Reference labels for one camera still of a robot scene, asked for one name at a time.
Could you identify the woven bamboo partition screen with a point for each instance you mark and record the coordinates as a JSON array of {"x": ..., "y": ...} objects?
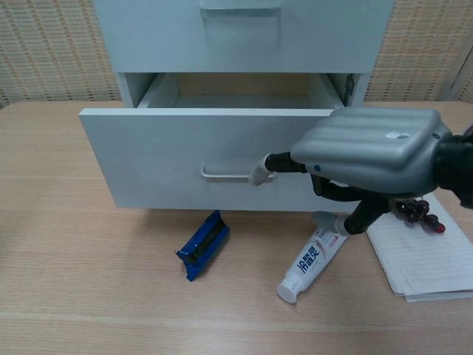
[{"x": 51, "y": 48}]

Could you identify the lined white paper stack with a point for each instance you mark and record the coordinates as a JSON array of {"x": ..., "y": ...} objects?
[{"x": 425, "y": 259}]

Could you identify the white drawer cabinet body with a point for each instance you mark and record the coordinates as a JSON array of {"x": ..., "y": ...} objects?
[{"x": 130, "y": 88}]

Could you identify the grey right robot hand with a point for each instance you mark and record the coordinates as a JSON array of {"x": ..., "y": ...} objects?
[{"x": 369, "y": 148}]

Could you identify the white toothpaste tube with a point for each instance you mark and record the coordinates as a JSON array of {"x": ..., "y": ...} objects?
[{"x": 310, "y": 262}]

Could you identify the dark red grape bunch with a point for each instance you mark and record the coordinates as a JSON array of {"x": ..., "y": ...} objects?
[{"x": 417, "y": 214}]

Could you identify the grey partition frame post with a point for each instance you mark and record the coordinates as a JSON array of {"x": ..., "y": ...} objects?
[{"x": 458, "y": 74}]

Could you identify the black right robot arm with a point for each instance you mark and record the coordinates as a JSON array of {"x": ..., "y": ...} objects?
[{"x": 456, "y": 166}]

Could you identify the blue cookie package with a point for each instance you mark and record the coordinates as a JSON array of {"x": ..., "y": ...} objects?
[{"x": 205, "y": 244}]

